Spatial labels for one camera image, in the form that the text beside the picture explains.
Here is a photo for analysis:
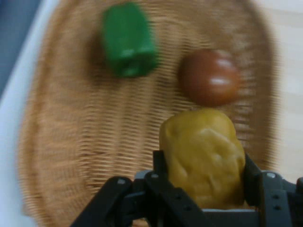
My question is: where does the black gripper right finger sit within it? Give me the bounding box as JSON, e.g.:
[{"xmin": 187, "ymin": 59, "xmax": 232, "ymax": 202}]
[{"xmin": 243, "ymin": 153, "xmax": 303, "ymax": 227}]

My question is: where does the green bell pepper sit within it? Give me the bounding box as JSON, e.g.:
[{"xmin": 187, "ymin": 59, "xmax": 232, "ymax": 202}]
[{"xmin": 101, "ymin": 2, "xmax": 159, "ymax": 78}]

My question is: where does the yellow-brown potato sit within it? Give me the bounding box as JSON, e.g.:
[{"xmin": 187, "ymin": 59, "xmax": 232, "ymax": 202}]
[{"xmin": 159, "ymin": 108, "xmax": 246, "ymax": 211}]

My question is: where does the red tomato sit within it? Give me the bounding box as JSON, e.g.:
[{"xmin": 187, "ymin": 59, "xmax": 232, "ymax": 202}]
[{"xmin": 179, "ymin": 49, "xmax": 241, "ymax": 107}]

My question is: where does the woven wicker basket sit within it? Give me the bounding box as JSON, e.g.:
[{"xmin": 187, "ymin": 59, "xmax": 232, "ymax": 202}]
[{"xmin": 18, "ymin": 0, "xmax": 282, "ymax": 227}]

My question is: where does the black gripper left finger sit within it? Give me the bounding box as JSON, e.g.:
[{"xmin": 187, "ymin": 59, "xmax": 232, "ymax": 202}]
[{"xmin": 70, "ymin": 150, "xmax": 207, "ymax": 227}]

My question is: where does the light wooden board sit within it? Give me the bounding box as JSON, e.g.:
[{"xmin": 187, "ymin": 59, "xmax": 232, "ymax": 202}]
[{"xmin": 254, "ymin": 0, "xmax": 303, "ymax": 183}]

